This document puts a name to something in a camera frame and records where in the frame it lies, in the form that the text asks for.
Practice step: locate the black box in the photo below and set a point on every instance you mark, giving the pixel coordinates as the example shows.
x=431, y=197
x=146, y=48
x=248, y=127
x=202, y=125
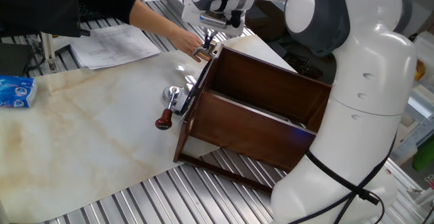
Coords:
x=13, y=59

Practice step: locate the blue tissue pack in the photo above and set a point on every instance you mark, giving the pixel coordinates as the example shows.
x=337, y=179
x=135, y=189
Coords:
x=17, y=91

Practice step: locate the black keyboard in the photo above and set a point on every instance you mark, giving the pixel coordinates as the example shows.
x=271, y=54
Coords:
x=88, y=13

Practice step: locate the grey crank with red knob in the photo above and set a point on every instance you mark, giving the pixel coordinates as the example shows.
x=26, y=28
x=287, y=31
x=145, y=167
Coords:
x=171, y=95

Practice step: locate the person's hand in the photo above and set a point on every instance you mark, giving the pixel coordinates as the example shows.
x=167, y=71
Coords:
x=184, y=42

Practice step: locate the printed paper sheets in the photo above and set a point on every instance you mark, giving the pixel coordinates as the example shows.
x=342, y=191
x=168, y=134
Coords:
x=112, y=45

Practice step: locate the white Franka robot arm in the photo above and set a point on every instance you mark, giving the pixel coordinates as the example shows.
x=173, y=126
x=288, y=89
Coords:
x=366, y=81

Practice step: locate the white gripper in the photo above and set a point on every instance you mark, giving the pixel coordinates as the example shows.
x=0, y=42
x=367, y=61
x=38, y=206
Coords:
x=190, y=13

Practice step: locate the person's forearm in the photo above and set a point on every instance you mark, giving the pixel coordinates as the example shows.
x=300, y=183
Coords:
x=149, y=17

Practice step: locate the brown wooden cabinet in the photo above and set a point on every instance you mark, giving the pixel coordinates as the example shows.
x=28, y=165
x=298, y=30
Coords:
x=257, y=132

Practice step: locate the marble pattern mat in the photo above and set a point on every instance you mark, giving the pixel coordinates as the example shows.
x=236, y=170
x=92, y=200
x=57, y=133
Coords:
x=84, y=132

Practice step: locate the black monitor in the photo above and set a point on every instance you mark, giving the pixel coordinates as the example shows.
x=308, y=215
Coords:
x=37, y=6

